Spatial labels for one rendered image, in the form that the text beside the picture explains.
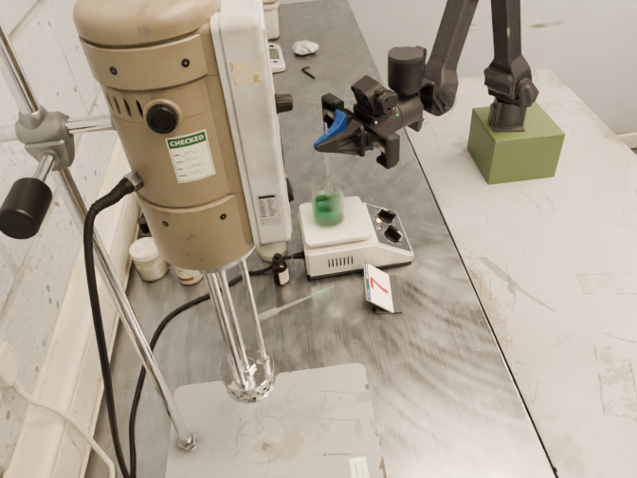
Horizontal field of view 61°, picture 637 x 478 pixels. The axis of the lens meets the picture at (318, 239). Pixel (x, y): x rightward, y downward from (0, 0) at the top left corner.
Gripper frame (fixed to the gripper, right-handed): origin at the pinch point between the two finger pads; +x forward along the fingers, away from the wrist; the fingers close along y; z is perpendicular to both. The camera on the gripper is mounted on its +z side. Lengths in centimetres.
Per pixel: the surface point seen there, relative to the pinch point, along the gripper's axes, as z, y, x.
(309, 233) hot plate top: -16.9, 0.0, 6.4
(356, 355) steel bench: -25.6, 20.9, 11.9
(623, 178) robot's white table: -26, 19, -61
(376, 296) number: -22.9, 14.9, 3.0
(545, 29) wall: -50, -79, -164
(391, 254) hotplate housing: -22.0, 9.3, -5.0
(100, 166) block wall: -12, -39, 31
